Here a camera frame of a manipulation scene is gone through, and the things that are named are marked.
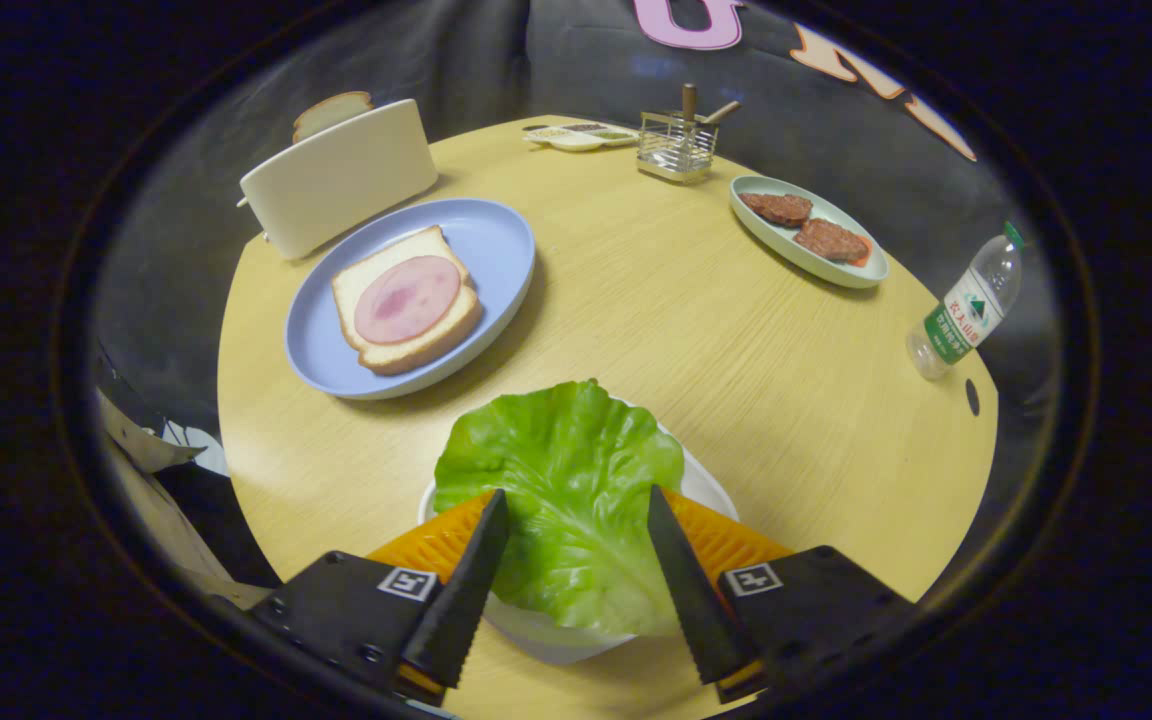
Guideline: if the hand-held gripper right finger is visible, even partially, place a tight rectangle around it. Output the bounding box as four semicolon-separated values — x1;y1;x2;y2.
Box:
646;485;922;704

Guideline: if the white plate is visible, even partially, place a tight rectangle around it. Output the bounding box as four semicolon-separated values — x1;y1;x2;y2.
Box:
418;420;740;667

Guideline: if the toasted bread slice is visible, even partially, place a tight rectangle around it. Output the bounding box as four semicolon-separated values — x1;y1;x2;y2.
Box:
292;91;375;144

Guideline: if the blue plate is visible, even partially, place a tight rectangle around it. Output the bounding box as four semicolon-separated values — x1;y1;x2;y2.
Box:
284;197;537;401

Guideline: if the wire utensil holder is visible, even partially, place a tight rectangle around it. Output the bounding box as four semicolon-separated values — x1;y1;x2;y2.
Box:
636;110;720;184

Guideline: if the pink ham slice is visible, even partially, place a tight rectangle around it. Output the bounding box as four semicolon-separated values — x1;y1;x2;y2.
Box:
354;255;462;346

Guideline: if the clear water bottle green label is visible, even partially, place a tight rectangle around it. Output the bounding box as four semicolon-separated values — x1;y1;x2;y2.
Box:
905;221;1025;382

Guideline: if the brown meat piece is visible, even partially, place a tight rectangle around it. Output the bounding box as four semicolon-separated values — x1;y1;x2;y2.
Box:
793;218;872;264
739;192;814;228

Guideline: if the green lettuce leaf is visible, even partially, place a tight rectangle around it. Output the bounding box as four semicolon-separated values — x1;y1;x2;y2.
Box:
433;378;687;638

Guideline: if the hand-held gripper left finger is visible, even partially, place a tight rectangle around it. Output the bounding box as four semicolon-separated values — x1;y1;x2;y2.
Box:
271;488;512;706

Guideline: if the white toaster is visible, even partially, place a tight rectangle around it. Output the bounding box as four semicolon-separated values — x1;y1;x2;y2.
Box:
237;98;440;262

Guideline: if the pale green oval plate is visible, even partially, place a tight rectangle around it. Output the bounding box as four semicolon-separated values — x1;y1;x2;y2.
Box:
729;175;890;290

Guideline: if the black backdrop cloth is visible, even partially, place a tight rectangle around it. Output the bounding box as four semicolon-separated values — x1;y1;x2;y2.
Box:
86;0;1077;561

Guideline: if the white bread slice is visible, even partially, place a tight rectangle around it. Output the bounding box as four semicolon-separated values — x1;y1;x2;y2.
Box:
331;225;484;377

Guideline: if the white divided grain dish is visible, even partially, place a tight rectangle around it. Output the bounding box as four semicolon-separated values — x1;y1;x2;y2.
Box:
522;123;640;153

